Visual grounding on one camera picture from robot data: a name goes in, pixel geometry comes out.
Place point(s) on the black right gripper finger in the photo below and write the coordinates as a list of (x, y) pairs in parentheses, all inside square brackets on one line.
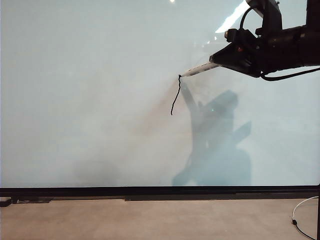
[(232, 57)]

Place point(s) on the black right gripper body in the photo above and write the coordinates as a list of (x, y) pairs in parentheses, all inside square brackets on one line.
[(275, 52)]

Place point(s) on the white marker pen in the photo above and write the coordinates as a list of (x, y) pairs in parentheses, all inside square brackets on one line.
[(200, 68)]

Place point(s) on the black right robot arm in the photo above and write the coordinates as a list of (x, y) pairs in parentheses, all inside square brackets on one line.
[(311, 37)]

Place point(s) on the black block with grey top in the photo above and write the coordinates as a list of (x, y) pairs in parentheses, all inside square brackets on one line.
[(4, 202)]

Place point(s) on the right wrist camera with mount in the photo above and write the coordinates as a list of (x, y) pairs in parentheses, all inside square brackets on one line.
[(271, 15)]

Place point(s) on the glass whiteboard with black frame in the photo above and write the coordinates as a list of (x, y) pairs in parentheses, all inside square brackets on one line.
[(100, 100)]

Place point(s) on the black vertical stand post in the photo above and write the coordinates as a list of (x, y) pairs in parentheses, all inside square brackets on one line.
[(318, 215)]

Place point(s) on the short black tray bracket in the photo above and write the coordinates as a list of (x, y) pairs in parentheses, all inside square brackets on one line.
[(32, 200)]

